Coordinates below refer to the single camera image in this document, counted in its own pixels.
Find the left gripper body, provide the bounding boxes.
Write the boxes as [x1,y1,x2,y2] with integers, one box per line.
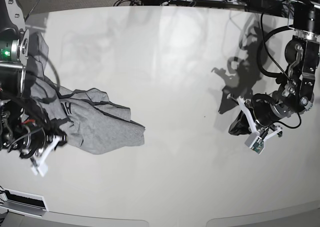
[252,93,292,127]

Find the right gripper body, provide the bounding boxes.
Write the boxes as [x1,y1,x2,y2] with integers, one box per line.
[0,99,54,159]

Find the grey t-shirt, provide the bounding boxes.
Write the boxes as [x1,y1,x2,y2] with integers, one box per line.
[23,32,145,155]

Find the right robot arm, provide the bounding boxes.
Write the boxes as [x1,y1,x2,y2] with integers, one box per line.
[0,0,55,159]

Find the black power adapter box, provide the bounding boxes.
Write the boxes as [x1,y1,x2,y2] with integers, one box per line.
[244,0,283,17]

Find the white cable slot box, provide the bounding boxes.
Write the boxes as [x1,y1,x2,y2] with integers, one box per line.
[0,188,49,218]

